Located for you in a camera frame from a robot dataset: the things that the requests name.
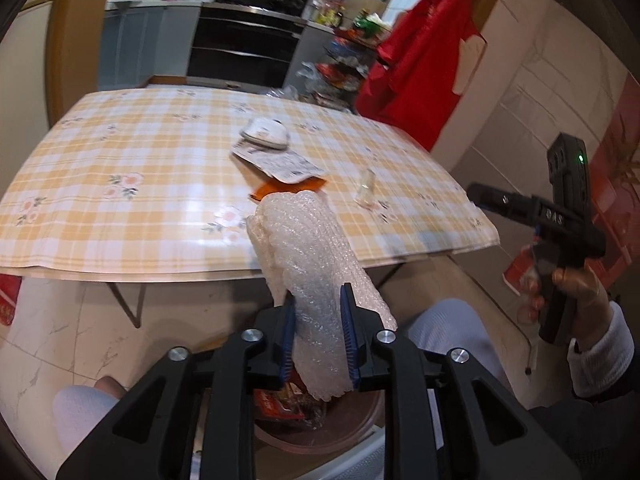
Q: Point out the person's leg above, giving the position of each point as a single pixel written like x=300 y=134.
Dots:
x=80 y=420
x=450 y=330

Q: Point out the clear plastic bag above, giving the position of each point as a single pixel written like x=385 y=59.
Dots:
x=309 y=72

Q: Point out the red decorated panel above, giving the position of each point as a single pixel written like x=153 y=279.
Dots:
x=620 y=185

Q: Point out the person's right forearm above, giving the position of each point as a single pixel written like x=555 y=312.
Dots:
x=600 y=355

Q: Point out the white printed paper leaflet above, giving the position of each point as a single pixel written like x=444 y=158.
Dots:
x=280 y=165

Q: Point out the small clear plastic piece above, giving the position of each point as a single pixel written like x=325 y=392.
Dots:
x=367 y=187

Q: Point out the person's right leg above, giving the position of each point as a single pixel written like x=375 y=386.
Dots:
x=450 y=330

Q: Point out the brown trash bin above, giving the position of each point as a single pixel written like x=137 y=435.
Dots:
x=350 y=435

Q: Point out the red white packet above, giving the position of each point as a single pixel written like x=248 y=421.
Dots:
x=517 y=270

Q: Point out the red bag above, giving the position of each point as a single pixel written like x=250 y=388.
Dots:
x=7 y=300

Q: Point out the grey kitchen cabinet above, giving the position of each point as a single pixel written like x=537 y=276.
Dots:
x=145 y=45

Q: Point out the bottles on kitchen counter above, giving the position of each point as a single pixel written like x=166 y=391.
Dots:
x=327 y=7

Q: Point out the person's left leg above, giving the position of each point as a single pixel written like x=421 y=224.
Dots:
x=80 y=420

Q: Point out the white bubble wrap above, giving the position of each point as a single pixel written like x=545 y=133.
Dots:
x=310 y=260

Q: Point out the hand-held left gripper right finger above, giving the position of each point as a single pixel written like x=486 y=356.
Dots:
x=349 y=332

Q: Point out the yellow plaid floral tablecloth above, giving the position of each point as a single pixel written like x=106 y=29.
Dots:
x=125 y=150

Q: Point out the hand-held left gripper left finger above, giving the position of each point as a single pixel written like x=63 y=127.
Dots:
x=287 y=340

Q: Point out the person's right hand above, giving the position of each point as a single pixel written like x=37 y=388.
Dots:
x=590 y=300

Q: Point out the black kitchen stove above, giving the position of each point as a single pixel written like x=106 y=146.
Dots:
x=240 y=45

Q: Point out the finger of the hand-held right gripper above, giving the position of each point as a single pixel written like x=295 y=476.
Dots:
x=500 y=200

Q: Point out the red snack packet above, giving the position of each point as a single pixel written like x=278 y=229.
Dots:
x=277 y=405

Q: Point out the brown orange snack packet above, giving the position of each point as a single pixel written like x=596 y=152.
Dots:
x=280 y=189

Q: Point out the wooden door frame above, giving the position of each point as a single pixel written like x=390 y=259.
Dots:
x=75 y=45

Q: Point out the red hanging garment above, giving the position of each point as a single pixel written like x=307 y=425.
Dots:
x=425 y=70

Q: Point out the white round lid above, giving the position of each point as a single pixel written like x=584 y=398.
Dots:
x=265 y=132

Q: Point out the metal table leg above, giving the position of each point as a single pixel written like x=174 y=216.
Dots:
x=125 y=305

